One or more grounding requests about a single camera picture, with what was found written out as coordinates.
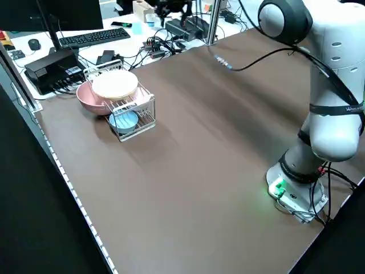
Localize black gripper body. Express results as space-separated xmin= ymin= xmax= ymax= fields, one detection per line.
xmin=161 ymin=0 xmax=197 ymax=9

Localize pink plate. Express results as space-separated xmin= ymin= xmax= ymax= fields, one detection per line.
xmin=91 ymin=69 xmax=139 ymax=100

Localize black power brick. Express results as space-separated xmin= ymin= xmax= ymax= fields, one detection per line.
xmin=165 ymin=18 xmax=191 ymax=41
xmin=184 ymin=16 xmax=211 ymax=40

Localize wooden box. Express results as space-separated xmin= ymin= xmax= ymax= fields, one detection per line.
xmin=132 ymin=0 xmax=156 ymax=21

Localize usb hub with plugs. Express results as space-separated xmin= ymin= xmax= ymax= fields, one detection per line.
xmin=141 ymin=39 xmax=167 ymax=60

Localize black smartphone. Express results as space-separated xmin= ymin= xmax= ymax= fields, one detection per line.
xmin=110 ymin=21 xmax=133 ymax=30

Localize black keyboard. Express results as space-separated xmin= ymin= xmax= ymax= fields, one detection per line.
xmin=58 ymin=27 xmax=132 ymax=50

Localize small pale pink bowl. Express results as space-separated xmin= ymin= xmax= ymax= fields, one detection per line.
xmin=132 ymin=87 xmax=152 ymax=112

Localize black computer monitor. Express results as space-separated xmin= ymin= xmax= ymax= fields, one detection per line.
xmin=0 ymin=0 xmax=104 ymax=33

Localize black monitor stand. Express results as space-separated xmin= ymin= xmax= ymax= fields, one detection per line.
xmin=35 ymin=0 xmax=79 ymax=57

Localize large pink bowl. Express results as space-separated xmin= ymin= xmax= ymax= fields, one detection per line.
xmin=75 ymin=81 xmax=108 ymax=116

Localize blue bowl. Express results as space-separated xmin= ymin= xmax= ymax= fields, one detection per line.
xmin=109 ymin=110 xmax=140 ymax=135

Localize black electronics box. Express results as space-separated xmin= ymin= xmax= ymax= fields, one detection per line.
xmin=23 ymin=49 xmax=87 ymax=96

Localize black computer mouse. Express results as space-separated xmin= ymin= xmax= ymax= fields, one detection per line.
xmin=27 ymin=38 xmax=42 ymax=52

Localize aluminium profile post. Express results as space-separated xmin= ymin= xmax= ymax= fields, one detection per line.
xmin=206 ymin=0 xmax=222 ymax=46
xmin=0 ymin=42 xmax=43 ymax=112

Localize silver wire dish rack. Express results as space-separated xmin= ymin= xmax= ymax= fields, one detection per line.
xmin=82 ymin=59 xmax=157 ymax=143

